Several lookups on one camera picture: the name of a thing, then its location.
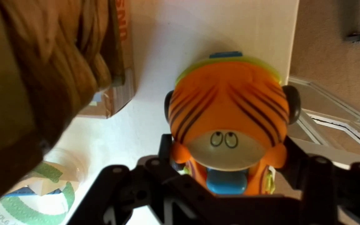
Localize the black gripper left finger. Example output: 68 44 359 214
68 134 213 225

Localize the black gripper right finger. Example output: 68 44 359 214
273 138 360 225

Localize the orange toy tiger car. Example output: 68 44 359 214
164 53 302 197

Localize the open white cabinet door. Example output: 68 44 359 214
289 78 360 165

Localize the woven wicker basket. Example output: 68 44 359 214
0 0 118 198

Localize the orange board game box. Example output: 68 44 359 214
81 0 136 119

